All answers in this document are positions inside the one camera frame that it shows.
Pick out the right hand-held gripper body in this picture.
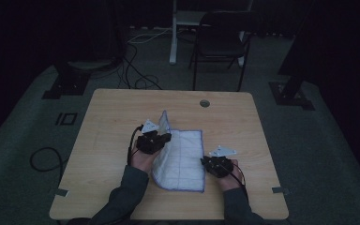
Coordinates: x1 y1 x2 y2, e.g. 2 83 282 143
203 144 238 179

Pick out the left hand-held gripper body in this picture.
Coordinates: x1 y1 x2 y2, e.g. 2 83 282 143
136 118 169 156

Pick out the white towel with blue edge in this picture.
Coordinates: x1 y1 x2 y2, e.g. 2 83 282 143
151 109 207 193

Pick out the person's left hand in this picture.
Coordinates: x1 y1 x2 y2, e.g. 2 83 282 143
129 145 161 174

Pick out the grey tape piece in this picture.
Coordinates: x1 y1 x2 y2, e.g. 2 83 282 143
271 186 291 196
53 187 70 198

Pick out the black stand with square base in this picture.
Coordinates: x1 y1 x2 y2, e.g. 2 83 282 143
268 0 316 112
41 59 92 100

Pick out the black folding chair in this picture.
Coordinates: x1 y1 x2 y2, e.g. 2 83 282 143
188 10 261 93

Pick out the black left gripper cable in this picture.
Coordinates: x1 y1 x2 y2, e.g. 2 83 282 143
126 124 144 167

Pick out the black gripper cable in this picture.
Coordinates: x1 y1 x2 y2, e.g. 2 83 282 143
228 162 250 201
126 124 144 167

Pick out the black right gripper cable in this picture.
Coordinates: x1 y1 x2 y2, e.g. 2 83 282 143
228 162 250 201

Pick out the black floor cable tangle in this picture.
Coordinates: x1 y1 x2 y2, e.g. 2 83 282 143
116 42 164 91

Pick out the white floor cable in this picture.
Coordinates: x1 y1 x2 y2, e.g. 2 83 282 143
127 27 173 45

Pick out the black looped floor cable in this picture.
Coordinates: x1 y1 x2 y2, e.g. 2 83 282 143
29 146 66 182

